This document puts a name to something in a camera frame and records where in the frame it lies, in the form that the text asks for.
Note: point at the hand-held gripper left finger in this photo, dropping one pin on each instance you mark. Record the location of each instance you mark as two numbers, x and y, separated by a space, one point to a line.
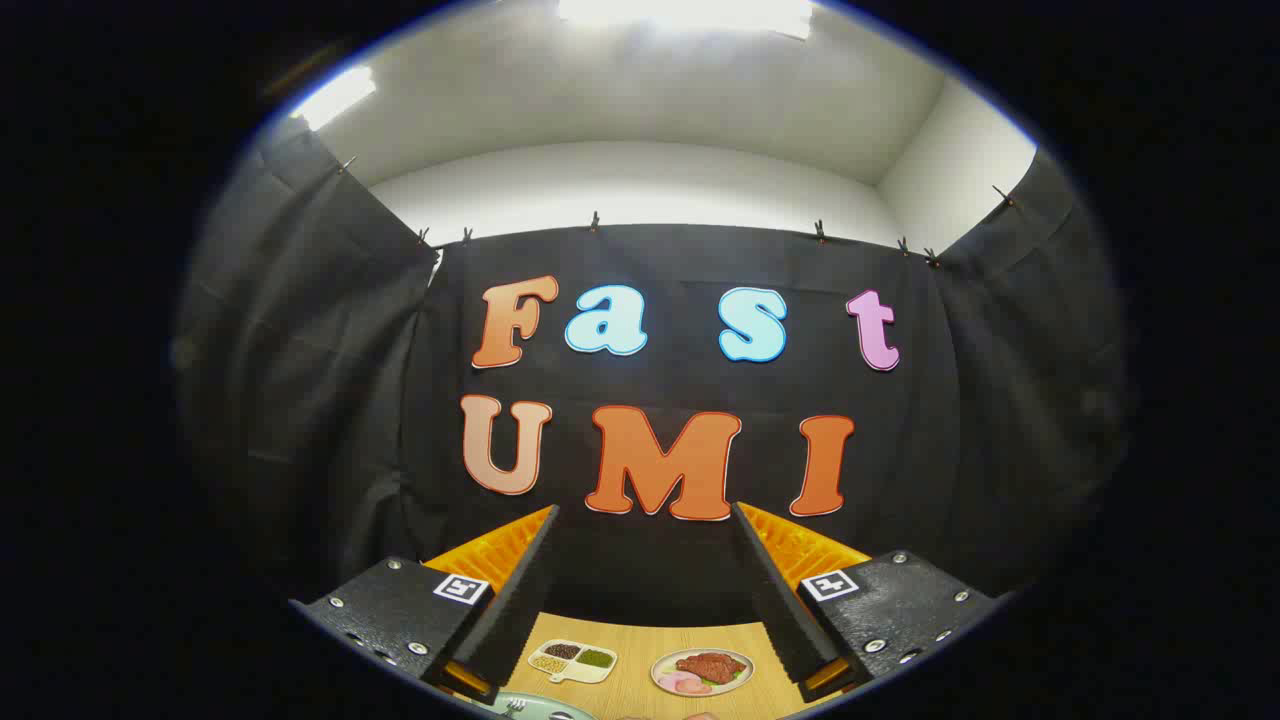
515 610

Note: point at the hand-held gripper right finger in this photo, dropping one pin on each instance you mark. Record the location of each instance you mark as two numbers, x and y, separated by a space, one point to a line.
775 600

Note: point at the black beans pile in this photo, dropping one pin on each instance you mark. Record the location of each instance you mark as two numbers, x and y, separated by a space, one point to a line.
562 651

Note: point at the yellow soybeans pile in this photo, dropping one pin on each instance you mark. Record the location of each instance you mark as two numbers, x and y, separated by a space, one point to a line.
548 663

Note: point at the green lettuce leaf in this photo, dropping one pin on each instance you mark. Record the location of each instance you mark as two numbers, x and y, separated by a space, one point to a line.
735 676

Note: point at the brown steak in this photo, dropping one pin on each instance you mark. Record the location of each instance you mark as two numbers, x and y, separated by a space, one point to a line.
710 666

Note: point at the green beans pile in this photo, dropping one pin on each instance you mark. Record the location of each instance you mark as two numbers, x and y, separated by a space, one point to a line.
596 658

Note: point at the white divided snack tray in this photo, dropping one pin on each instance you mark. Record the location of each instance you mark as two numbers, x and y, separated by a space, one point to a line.
590 675

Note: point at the light blue round plate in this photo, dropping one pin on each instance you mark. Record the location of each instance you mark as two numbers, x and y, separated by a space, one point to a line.
550 708

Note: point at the deep pink ham slice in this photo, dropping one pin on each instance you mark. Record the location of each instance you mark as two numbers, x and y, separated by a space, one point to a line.
693 687

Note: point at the white round meat plate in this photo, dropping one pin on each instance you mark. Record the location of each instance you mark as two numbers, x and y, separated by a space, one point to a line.
665 665

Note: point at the pale pink ham slice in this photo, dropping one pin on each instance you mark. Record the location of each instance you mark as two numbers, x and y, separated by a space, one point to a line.
670 682

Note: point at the row of cloth clips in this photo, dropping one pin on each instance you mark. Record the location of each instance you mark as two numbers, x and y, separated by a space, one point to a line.
594 221

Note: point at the ceiling light panel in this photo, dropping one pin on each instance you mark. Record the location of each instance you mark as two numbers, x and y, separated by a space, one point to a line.
335 95
685 15

